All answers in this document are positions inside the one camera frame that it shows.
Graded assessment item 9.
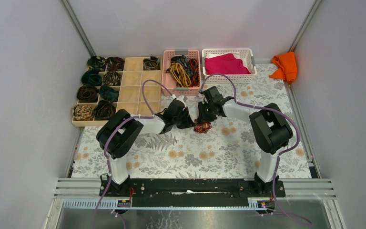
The red checkered patterned tie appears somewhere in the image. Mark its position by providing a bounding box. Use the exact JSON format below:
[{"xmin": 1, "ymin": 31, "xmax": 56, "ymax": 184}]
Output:
[{"xmin": 194, "ymin": 122, "xmax": 212, "ymax": 134}]

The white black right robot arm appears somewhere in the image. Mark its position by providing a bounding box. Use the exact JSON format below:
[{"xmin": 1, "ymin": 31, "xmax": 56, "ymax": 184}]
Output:
[{"xmin": 198, "ymin": 86, "xmax": 293, "ymax": 197}]

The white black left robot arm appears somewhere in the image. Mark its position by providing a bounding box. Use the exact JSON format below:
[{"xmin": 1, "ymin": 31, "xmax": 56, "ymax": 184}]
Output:
[{"xmin": 96, "ymin": 95, "xmax": 194, "ymax": 196}]

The white floral table mat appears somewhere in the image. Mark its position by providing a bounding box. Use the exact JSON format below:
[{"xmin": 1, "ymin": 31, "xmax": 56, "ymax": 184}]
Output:
[{"xmin": 71, "ymin": 63, "xmax": 312, "ymax": 178}]

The yellow patterned tie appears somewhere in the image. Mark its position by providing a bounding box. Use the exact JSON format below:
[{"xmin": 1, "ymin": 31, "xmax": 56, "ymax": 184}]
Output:
[{"xmin": 166, "ymin": 62, "xmax": 192, "ymax": 88}]

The pink plastic basket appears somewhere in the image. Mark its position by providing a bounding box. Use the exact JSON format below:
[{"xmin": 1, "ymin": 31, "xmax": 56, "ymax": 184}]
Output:
[{"xmin": 161, "ymin": 49, "xmax": 202, "ymax": 96}]

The magenta folded cloth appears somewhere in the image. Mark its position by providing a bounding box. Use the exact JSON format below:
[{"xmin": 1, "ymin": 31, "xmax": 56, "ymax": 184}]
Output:
[{"xmin": 204, "ymin": 53, "xmax": 251, "ymax": 75}]

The orange black tie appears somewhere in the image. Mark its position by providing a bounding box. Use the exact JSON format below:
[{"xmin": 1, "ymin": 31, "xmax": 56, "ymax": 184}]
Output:
[{"xmin": 189, "ymin": 59, "xmax": 200, "ymax": 87}]

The white plastic basket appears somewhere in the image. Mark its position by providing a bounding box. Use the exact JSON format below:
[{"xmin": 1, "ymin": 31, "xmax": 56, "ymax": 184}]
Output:
[{"xmin": 202, "ymin": 48, "xmax": 257, "ymax": 83}]

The dark teal patterned tie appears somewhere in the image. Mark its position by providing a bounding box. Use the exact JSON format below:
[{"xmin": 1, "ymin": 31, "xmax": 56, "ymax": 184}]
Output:
[{"xmin": 171, "ymin": 55, "xmax": 190, "ymax": 68}]

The rolled grey striped tie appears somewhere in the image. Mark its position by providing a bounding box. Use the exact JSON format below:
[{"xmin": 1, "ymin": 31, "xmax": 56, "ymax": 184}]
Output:
[{"xmin": 143, "ymin": 55, "xmax": 160, "ymax": 71}]

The rolled black brown tie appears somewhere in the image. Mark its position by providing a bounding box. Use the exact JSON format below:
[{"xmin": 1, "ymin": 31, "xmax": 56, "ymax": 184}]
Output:
[{"xmin": 93, "ymin": 100, "xmax": 116, "ymax": 120}]

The rolled dark green tie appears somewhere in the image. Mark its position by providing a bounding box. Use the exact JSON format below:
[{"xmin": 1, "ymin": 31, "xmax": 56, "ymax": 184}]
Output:
[{"xmin": 99, "ymin": 85, "xmax": 120, "ymax": 103}]

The rolled brown dotted tie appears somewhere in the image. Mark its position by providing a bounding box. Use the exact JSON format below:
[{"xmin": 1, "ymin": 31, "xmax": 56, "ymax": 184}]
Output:
[{"xmin": 102, "ymin": 71, "xmax": 122, "ymax": 86}]

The rolled dark red tie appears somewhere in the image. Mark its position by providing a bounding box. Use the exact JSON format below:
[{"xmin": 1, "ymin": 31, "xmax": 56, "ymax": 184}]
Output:
[{"xmin": 106, "ymin": 56, "xmax": 125, "ymax": 72}]

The orange cloth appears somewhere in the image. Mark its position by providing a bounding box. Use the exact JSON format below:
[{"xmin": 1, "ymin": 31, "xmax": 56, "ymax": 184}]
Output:
[{"xmin": 270, "ymin": 52, "xmax": 298, "ymax": 84}]

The rolled dark brown tie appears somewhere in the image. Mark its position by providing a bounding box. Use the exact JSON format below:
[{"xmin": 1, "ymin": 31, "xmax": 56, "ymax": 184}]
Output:
[{"xmin": 76, "ymin": 85, "xmax": 98, "ymax": 103}]

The rolled camouflage tie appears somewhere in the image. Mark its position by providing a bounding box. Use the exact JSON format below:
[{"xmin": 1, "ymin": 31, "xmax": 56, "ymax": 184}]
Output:
[{"xmin": 87, "ymin": 56, "xmax": 107, "ymax": 72}]

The rolled teal tie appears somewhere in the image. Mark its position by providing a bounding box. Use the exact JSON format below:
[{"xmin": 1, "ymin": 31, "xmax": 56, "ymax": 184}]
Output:
[{"xmin": 81, "ymin": 69, "xmax": 102, "ymax": 87}]

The rolled tan patterned tie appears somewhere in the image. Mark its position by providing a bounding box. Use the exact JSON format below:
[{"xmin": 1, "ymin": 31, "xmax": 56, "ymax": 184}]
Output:
[{"xmin": 72, "ymin": 104, "xmax": 94, "ymax": 121}]

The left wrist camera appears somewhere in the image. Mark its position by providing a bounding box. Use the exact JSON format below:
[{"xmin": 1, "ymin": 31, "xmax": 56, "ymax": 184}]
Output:
[{"xmin": 172, "ymin": 94, "xmax": 187, "ymax": 106}]

